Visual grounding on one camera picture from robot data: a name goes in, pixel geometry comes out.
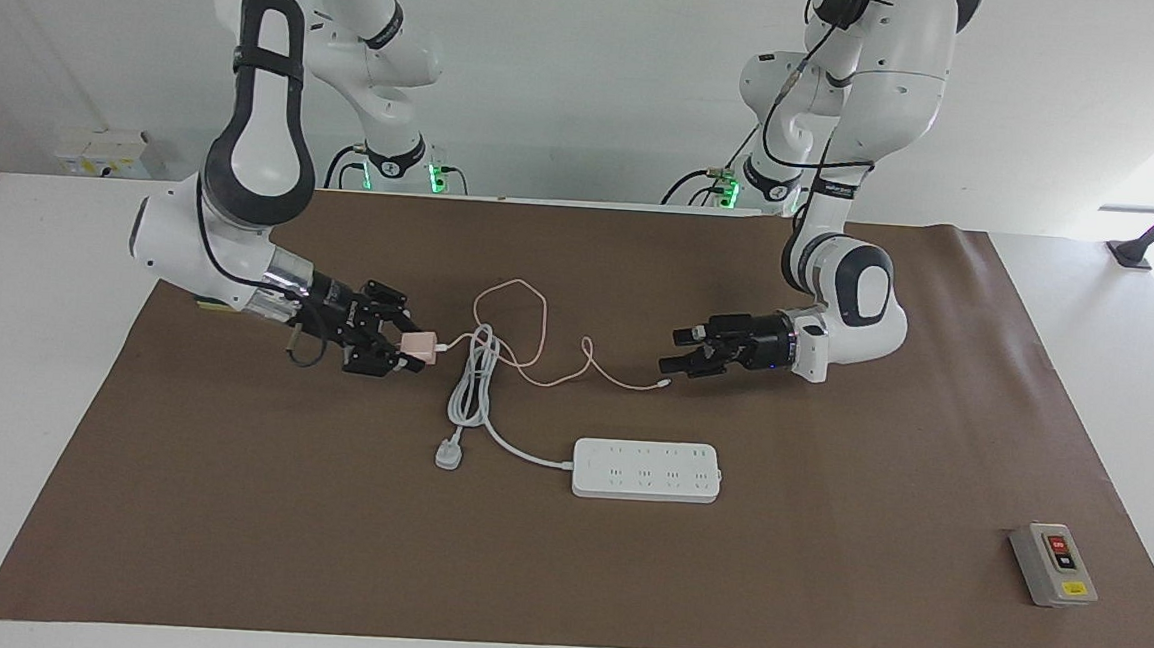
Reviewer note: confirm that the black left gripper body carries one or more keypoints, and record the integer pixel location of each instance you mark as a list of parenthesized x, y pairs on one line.
[(761, 342)]

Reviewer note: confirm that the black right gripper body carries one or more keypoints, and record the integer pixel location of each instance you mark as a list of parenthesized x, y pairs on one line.
[(332, 309)]

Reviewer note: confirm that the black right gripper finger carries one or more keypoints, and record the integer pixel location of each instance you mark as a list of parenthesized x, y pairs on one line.
[(386, 304), (380, 357)]

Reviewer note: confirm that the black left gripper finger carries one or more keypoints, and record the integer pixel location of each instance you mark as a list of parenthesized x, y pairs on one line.
[(707, 334), (700, 365)]

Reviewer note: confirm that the pink charger block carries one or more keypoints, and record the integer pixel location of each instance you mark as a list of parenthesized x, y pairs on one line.
[(417, 346)]

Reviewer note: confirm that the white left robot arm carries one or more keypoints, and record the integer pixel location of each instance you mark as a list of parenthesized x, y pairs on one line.
[(882, 82)]

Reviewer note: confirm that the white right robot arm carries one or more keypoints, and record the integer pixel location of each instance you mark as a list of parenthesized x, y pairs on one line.
[(257, 154)]

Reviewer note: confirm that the white power strip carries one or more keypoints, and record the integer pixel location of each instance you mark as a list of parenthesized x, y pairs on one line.
[(646, 471)]

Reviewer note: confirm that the brown table mat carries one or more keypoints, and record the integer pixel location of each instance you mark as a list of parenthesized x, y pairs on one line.
[(521, 581)]

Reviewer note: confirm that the white wall outlet boxes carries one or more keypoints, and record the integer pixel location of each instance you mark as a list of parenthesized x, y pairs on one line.
[(101, 155)]

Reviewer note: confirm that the grey on-off switch box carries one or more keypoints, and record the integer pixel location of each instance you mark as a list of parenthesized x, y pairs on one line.
[(1053, 566)]

